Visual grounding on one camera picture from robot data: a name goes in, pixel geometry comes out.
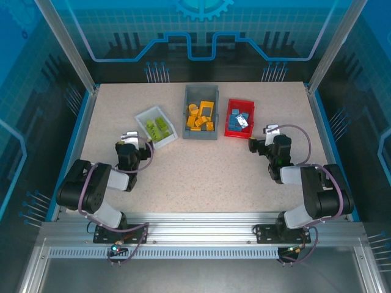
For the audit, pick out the grey plastic bin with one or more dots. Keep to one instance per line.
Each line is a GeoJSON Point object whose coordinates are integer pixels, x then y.
{"type": "Point", "coordinates": [201, 91]}

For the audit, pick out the aluminium mounting beam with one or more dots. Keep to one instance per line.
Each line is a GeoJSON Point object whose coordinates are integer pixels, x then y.
{"type": "Point", "coordinates": [198, 229]}

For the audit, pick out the small green lego brick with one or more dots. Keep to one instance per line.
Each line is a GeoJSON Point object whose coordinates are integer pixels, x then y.
{"type": "Point", "coordinates": [149, 124]}

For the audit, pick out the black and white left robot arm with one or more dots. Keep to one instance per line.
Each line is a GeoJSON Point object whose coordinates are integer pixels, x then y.
{"type": "Point", "coordinates": [91, 189]}

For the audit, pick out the aluminium frame post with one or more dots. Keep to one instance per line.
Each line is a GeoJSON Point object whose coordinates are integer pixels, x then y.
{"type": "Point", "coordinates": [331, 45]}
{"type": "Point", "coordinates": [71, 52]}

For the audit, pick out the red plastic bin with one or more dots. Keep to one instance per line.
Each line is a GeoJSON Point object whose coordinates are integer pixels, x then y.
{"type": "Point", "coordinates": [241, 103]}

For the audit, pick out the blue table side rail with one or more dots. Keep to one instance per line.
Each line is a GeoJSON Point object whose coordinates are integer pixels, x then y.
{"type": "Point", "coordinates": [324, 122]}
{"type": "Point", "coordinates": [80, 122]}

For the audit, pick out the orange curved lego brick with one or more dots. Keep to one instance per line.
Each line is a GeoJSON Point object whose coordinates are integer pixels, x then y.
{"type": "Point", "coordinates": [195, 129]}

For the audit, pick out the small LED connector board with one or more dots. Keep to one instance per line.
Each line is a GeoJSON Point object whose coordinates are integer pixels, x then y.
{"type": "Point", "coordinates": [294, 250]}
{"type": "Point", "coordinates": [117, 248]}

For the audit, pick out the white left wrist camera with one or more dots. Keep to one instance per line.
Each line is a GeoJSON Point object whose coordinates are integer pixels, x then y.
{"type": "Point", "coordinates": [129, 139]}

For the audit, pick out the orange lego window frame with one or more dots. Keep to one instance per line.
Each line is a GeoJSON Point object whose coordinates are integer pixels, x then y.
{"type": "Point", "coordinates": [201, 111]}

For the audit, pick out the orange rounded printed lego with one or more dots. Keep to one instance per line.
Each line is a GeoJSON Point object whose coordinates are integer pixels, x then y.
{"type": "Point", "coordinates": [193, 107]}

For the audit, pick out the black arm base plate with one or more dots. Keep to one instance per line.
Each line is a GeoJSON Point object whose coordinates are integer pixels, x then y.
{"type": "Point", "coordinates": [102, 236]}
{"type": "Point", "coordinates": [265, 235]}

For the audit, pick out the white plastic bin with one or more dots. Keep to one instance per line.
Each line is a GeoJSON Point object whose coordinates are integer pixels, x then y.
{"type": "Point", "coordinates": [166, 142]}

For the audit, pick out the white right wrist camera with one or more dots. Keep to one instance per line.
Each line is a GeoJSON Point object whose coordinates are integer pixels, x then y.
{"type": "Point", "coordinates": [272, 134]}

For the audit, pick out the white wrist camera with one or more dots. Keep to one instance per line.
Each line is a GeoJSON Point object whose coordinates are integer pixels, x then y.
{"type": "Point", "coordinates": [129, 139]}
{"type": "Point", "coordinates": [272, 134]}

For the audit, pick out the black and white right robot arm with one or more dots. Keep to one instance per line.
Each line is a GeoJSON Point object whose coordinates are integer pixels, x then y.
{"type": "Point", "coordinates": [323, 198]}

